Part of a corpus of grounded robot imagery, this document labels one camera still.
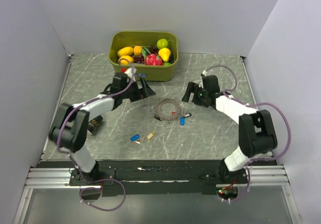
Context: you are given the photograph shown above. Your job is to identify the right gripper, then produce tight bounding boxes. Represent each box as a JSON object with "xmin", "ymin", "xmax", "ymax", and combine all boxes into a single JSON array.
[{"xmin": 181, "ymin": 82, "xmax": 208, "ymax": 108}]

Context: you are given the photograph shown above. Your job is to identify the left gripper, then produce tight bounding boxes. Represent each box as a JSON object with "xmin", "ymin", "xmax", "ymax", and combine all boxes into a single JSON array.
[{"xmin": 121, "ymin": 76, "xmax": 155, "ymax": 102}]

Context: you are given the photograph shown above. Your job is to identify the blue key tag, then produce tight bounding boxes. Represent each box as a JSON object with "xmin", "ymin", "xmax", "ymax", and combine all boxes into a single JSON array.
[
  {"xmin": 130, "ymin": 134, "xmax": 140, "ymax": 144},
  {"xmin": 180, "ymin": 117, "xmax": 185, "ymax": 126}
]

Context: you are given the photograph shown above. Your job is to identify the yellow key tag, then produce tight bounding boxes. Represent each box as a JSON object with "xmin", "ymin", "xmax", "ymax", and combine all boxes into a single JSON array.
[{"xmin": 140, "ymin": 132, "xmax": 154, "ymax": 142}]

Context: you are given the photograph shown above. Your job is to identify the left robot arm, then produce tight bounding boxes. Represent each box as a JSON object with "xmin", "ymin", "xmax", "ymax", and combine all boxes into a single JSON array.
[{"xmin": 48, "ymin": 69, "xmax": 155, "ymax": 185}]

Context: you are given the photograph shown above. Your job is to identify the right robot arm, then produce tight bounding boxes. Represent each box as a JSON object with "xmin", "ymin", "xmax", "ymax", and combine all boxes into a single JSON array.
[{"xmin": 182, "ymin": 75, "xmax": 277, "ymax": 183}]

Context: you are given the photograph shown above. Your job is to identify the dark red grapes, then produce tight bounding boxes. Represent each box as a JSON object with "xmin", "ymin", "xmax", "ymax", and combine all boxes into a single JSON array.
[{"xmin": 133, "ymin": 55, "xmax": 145, "ymax": 64}]

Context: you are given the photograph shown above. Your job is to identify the pink dragon fruit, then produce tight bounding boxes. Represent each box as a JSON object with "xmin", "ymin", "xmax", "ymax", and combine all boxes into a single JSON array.
[{"xmin": 144, "ymin": 54, "xmax": 163, "ymax": 66}]

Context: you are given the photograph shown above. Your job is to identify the lower yellow mango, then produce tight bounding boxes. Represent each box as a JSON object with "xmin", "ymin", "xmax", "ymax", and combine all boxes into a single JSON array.
[{"xmin": 118, "ymin": 55, "xmax": 134, "ymax": 65}]

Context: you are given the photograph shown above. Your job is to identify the yellow mango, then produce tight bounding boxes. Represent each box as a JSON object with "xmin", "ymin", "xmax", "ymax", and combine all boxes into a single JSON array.
[
  {"xmin": 117, "ymin": 46, "xmax": 133, "ymax": 57},
  {"xmin": 118, "ymin": 55, "xmax": 134, "ymax": 65}
]

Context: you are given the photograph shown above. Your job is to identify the orange fruit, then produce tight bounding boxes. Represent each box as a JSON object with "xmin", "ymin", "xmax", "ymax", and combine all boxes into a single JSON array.
[{"xmin": 133, "ymin": 46, "xmax": 142, "ymax": 56}]

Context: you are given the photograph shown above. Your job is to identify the yellow pear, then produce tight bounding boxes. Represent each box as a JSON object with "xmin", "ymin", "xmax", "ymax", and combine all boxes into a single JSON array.
[{"xmin": 158, "ymin": 48, "xmax": 172, "ymax": 62}]

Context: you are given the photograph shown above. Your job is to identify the blue key tag on table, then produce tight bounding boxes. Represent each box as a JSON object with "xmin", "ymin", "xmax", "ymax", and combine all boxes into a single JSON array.
[{"xmin": 130, "ymin": 134, "xmax": 140, "ymax": 144}]

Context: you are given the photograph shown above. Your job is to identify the upper yellow mango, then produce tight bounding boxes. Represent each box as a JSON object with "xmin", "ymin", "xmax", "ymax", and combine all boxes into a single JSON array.
[{"xmin": 117, "ymin": 46, "xmax": 133, "ymax": 57}]

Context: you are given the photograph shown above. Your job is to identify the green apple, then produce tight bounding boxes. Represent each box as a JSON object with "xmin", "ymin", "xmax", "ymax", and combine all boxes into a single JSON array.
[{"xmin": 156, "ymin": 39, "xmax": 169, "ymax": 50}]

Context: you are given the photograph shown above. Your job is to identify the olive green plastic basket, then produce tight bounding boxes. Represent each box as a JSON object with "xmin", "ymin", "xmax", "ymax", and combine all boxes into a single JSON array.
[{"xmin": 109, "ymin": 31, "xmax": 179, "ymax": 81}]

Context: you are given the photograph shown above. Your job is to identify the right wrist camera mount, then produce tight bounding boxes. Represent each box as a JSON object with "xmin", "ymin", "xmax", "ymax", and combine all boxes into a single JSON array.
[{"xmin": 199, "ymin": 69, "xmax": 207, "ymax": 88}]

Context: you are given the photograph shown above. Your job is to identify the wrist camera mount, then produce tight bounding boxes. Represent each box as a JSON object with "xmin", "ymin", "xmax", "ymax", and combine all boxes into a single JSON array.
[
  {"xmin": 199, "ymin": 69, "xmax": 207, "ymax": 88},
  {"xmin": 121, "ymin": 67, "xmax": 136, "ymax": 82}
]

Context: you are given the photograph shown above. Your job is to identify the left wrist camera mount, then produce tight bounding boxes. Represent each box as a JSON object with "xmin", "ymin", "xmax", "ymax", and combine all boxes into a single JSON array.
[{"xmin": 121, "ymin": 67, "xmax": 136, "ymax": 82}]

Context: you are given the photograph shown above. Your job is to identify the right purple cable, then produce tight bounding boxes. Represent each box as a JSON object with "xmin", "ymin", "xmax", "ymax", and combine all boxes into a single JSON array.
[{"xmin": 203, "ymin": 65, "xmax": 292, "ymax": 204}]

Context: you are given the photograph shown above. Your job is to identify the purple cable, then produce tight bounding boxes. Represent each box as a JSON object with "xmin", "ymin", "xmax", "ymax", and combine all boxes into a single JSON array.
[
  {"xmin": 56, "ymin": 58, "xmax": 137, "ymax": 212},
  {"xmin": 203, "ymin": 65, "xmax": 292, "ymax": 204}
]

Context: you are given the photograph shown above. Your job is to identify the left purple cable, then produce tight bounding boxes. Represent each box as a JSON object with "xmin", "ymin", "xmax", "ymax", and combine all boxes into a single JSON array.
[{"xmin": 56, "ymin": 58, "xmax": 137, "ymax": 212}]

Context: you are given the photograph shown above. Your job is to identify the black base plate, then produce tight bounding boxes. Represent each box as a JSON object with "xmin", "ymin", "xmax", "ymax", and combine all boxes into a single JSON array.
[{"xmin": 69, "ymin": 160, "xmax": 248, "ymax": 197}]

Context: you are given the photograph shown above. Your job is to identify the aluminium rail frame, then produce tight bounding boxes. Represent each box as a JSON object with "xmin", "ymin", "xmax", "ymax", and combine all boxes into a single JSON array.
[{"xmin": 24, "ymin": 166, "xmax": 290, "ymax": 189}]

